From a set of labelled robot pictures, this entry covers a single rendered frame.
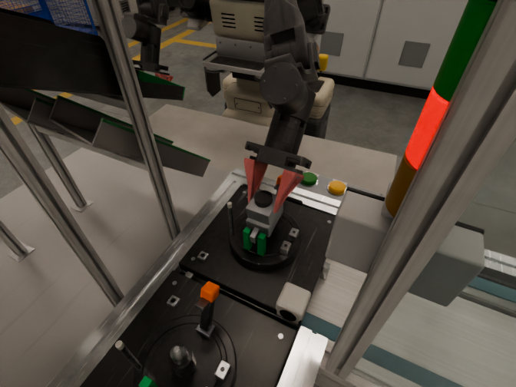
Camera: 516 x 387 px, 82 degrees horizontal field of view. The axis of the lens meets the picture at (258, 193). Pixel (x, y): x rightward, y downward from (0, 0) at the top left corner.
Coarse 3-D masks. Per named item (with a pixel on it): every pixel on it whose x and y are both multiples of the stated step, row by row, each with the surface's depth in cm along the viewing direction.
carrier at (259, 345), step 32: (160, 288) 51; (192, 288) 51; (160, 320) 47; (192, 320) 45; (224, 320) 47; (256, 320) 47; (128, 352) 37; (160, 352) 42; (192, 352) 39; (224, 352) 42; (256, 352) 44; (288, 352) 44; (96, 384) 41; (128, 384) 41; (160, 384) 39; (192, 384) 39; (224, 384) 39; (256, 384) 41
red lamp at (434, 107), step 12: (432, 96) 18; (432, 108) 18; (444, 108) 17; (420, 120) 20; (432, 120) 18; (420, 132) 20; (432, 132) 19; (408, 144) 21; (420, 144) 20; (408, 156) 21; (420, 156) 20
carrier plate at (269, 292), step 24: (240, 192) 68; (216, 216) 63; (312, 216) 63; (216, 240) 58; (312, 240) 58; (192, 264) 55; (216, 264) 55; (240, 264) 55; (288, 264) 55; (312, 264) 55; (240, 288) 51; (264, 288) 51; (312, 288) 51
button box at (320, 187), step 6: (318, 174) 74; (318, 180) 72; (324, 180) 73; (330, 180) 73; (300, 186) 71; (306, 186) 71; (312, 186) 71; (318, 186) 71; (324, 186) 71; (348, 186) 71; (354, 186) 71; (318, 192) 70; (324, 192) 70; (330, 192) 69; (372, 192) 70; (336, 198) 68
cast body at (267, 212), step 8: (256, 192) 51; (264, 192) 50; (256, 200) 49; (264, 200) 49; (272, 200) 49; (248, 208) 49; (256, 208) 49; (264, 208) 49; (272, 208) 49; (280, 208) 53; (248, 216) 51; (256, 216) 50; (264, 216) 48; (272, 216) 50; (248, 224) 52; (256, 224) 51; (264, 224) 51; (272, 224) 51; (256, 232) 51; (264, 232) 51; (256, 240) 52
